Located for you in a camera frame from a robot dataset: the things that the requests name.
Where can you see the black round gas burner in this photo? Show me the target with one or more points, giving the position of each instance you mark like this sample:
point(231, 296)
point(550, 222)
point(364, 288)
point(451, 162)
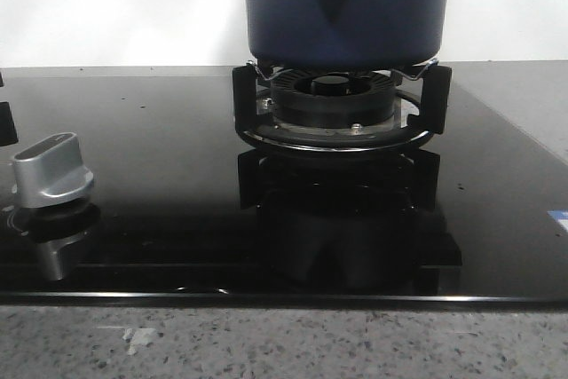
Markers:
point(314, 106)

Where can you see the silver stove control knob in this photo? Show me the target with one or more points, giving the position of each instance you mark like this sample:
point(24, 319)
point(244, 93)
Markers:
point(51, 172)

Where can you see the dark blue cooking pot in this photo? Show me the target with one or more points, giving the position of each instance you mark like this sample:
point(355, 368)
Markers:
point(345, 35)

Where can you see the black glass gas cooktop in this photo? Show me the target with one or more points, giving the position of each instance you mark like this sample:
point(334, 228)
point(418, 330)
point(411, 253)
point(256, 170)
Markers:
point(183, 213)

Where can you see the black left burner grate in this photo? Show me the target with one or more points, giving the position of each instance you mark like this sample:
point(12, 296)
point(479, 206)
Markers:
point(8, 133)

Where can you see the blue white cooktop sticker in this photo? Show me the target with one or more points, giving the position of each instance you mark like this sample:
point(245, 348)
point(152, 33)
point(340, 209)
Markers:
point(561, 217)

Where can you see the black pot support grate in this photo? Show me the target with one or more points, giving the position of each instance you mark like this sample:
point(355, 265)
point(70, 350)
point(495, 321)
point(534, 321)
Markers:
point(425, 87)

